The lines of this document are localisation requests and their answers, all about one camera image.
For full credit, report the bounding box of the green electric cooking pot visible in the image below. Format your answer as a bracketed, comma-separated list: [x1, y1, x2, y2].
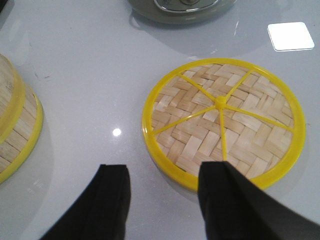
[128, 0, 236, 25]

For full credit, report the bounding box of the woven bamboo steamer lid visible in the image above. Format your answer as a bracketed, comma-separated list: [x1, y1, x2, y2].
[142, 58, 306, 191]

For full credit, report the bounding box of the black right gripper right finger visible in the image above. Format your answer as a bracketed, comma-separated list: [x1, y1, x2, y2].
[197, 161, 320, 240]

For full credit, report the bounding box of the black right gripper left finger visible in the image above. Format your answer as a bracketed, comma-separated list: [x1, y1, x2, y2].
[42, 164, 131, 240]

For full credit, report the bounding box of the centre bamboo steamer tray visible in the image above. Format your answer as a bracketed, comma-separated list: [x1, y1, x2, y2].
[0, 55, 44, 183]

